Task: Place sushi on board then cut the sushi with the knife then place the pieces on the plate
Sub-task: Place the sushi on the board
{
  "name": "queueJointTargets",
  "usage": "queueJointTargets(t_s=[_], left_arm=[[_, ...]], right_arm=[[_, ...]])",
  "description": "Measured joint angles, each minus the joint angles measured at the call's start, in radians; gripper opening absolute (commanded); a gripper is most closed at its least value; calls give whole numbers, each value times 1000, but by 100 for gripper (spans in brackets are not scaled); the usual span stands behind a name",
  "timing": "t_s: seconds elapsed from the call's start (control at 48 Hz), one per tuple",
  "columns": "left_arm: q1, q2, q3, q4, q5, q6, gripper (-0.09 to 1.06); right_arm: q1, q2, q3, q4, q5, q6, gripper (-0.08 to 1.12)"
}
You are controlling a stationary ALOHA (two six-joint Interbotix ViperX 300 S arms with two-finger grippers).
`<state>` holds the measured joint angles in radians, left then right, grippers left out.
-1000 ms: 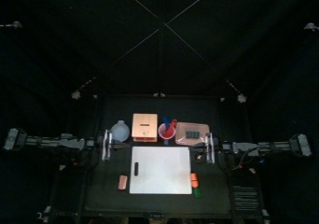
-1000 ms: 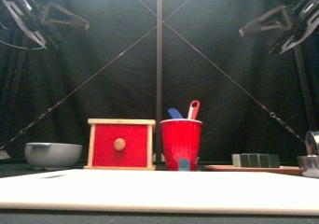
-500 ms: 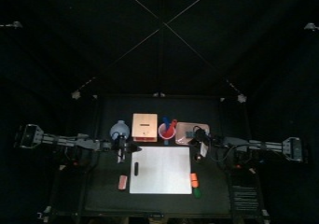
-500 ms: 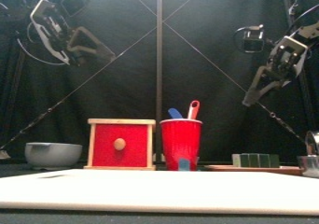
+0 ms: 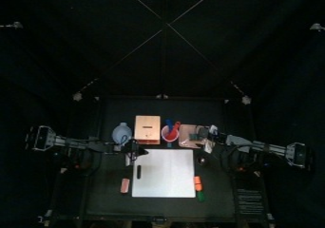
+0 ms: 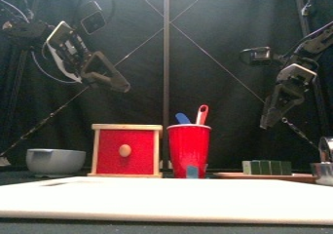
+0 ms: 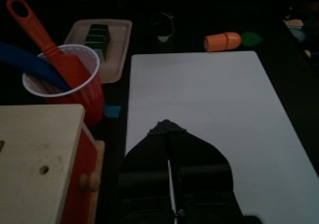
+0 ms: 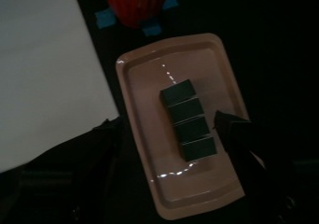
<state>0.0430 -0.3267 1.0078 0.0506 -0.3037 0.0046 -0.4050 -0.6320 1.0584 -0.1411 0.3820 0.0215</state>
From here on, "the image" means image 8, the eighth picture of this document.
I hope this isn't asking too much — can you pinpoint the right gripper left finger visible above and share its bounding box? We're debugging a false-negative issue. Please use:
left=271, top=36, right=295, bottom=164
left=0, top=117, right=127, bottom=224

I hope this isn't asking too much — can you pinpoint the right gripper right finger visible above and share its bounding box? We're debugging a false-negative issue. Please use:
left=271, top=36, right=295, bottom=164
left=212, top=109, right=319, bottom=224

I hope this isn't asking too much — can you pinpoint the dark green sushi piece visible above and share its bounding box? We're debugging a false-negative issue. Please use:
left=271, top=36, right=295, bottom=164
left=172, top=115, right=212, bottom=144
left=179, top=135, right=219, bottom=162
left=159, top=78, right=198, bottom=107
left=166, top=96, right=206, bottom=123

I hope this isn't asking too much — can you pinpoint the white cutting board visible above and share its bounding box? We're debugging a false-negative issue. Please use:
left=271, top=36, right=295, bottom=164
left=0, top=0, right=122, bottom=175

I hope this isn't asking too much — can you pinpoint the brown rectangular tray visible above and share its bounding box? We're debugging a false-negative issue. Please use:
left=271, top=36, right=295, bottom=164
left=115, top=32, right=268, bottom=222

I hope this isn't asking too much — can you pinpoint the blue tape strip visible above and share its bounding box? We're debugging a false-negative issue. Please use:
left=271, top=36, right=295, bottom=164
left=163, top=0, right=180, bottom=11
left=94, top=7, right=119, bottom=29
left=140, top=23, right=163, bottom=37

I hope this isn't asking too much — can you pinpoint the red plastic cup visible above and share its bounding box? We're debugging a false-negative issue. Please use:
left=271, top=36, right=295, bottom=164
left=99, top=0, right=172, bottom=30

